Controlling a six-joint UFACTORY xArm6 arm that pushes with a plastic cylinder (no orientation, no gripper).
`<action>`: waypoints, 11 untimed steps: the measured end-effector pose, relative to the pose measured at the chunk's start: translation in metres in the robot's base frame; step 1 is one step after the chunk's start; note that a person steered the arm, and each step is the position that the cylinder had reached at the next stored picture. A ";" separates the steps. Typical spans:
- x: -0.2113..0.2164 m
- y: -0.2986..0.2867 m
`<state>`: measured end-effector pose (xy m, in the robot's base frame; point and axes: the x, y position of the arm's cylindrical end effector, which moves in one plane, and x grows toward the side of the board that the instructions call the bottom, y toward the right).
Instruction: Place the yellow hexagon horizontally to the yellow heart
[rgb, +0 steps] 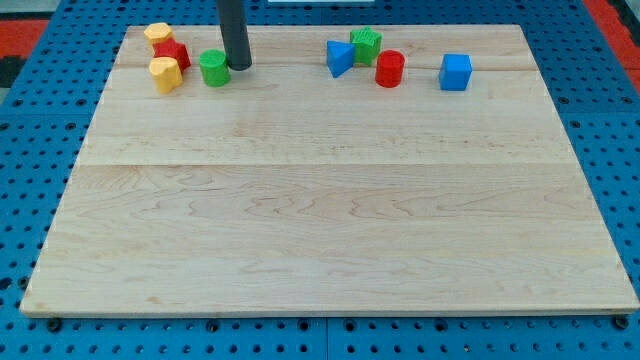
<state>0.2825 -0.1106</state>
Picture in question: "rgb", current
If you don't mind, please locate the yellow heart block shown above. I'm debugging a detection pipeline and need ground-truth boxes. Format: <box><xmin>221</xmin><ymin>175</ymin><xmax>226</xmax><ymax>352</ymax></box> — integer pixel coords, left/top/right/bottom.
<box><xmin>148</xmin><ymin>57</ymin><xmax>183</xmax><ymax>94</ymax></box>

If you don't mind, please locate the yellow hexagon block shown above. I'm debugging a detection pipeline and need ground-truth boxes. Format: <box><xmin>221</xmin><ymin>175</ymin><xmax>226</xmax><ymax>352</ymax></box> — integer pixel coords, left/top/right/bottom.
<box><xmin>143</xmin><ymin>22</ymin><xmax>174</xmax><ymax>52</ymax></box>

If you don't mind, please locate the light wooden board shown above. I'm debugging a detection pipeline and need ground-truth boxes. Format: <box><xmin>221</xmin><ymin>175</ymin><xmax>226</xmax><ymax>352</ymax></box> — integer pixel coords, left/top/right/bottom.
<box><xmin>21</xmin><ymin>25</ymin><xmax>639</xmax><ymax>318</ymax></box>

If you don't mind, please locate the blue triangle block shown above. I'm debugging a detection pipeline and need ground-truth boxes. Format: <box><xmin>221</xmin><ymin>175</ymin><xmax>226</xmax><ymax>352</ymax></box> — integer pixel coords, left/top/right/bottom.
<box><xmin>326</xmin><ymin>40</ymin><xmax>355</xmax><ymax>78</ymax></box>

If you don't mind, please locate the red cylinder block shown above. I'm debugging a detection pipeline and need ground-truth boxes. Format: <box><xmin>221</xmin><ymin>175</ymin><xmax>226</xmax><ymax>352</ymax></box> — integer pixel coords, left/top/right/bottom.
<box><xmin>375</xmin><ymin>50</ymin><xmax>406</xmax><ymax>88</ymax></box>

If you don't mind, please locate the green star block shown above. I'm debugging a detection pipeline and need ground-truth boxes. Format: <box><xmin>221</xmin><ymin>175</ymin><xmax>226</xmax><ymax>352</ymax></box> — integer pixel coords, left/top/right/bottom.
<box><xmin>350</xmin><ymin>27</ymin><xmax>382</xmax><ymax>66</ymax></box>

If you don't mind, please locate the green cylinder block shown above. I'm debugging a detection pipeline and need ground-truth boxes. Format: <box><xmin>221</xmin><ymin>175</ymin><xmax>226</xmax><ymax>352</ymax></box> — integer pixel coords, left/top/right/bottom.
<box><xmin>199</xmin><ymin>49</ymin><xmax>231</xmax><ymax>87</ymax></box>

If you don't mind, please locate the blue cube block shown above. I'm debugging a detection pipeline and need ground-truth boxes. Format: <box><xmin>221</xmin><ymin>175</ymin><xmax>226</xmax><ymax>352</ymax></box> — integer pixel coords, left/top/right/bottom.
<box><xmin>438</xmin><ymin>53</ymin><xmax>473</xmax><ymax>91</ymax></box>

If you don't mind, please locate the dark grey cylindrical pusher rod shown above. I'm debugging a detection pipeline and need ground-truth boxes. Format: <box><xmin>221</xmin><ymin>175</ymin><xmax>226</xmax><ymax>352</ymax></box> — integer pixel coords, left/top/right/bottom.
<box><xmin>216</xmin><ymin>0</ymin><xmax>252</xmax><ymax>71</ymax></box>

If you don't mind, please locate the red star block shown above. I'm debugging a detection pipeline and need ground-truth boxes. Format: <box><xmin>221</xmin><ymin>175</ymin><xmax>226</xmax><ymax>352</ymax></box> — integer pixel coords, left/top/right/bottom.
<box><xmin>153</xmin><ymin>38</ymin><xmax>191</xmax><ymax>73</ymax></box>

